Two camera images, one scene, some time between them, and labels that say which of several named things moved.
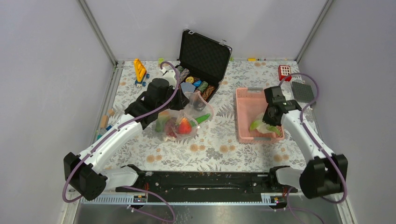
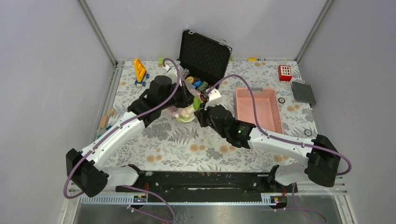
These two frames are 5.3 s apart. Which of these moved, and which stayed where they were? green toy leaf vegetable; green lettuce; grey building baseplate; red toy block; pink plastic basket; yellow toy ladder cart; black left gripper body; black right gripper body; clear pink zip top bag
Moved: green lettuce; black right gripper body; green toy leaf vegetable; clear pink zip top bag
Stayed: black left gripper body; pink plastic basket; grey building baseplate; red toy block; yellow toy ladder cart
